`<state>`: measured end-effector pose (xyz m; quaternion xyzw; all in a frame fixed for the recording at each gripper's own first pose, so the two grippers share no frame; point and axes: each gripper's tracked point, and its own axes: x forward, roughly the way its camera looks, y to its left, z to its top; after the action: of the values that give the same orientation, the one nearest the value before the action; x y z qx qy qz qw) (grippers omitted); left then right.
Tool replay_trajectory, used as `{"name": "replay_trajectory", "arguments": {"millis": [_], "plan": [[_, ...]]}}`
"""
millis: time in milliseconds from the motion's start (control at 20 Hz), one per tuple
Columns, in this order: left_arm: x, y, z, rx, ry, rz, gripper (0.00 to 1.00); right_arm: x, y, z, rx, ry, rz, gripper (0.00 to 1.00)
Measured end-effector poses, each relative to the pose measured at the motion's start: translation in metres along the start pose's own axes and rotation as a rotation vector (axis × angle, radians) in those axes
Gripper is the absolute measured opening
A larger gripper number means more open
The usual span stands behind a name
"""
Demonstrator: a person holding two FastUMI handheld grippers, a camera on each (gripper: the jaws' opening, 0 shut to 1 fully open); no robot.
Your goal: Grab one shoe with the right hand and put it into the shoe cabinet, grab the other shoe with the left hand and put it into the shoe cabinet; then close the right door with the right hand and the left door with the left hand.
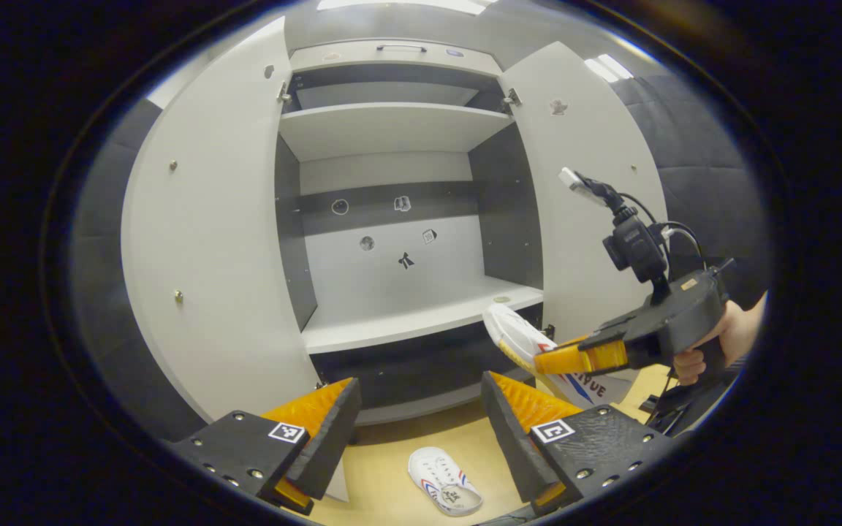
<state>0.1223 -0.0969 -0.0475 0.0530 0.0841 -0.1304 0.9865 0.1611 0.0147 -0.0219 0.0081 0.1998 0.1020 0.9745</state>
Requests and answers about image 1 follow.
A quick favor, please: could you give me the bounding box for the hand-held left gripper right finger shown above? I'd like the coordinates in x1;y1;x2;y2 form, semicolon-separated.
479;369;675;517

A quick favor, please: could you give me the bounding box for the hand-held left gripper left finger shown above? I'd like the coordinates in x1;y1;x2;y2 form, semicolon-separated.
167;376;364;517

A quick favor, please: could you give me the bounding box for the white canvas shoe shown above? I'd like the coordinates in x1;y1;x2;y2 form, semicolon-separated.
483;303;634;408
408;447;484;517

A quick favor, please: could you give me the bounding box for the ceiling light panel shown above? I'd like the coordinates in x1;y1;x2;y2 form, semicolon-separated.
317;0;496;15
585;53;634;83

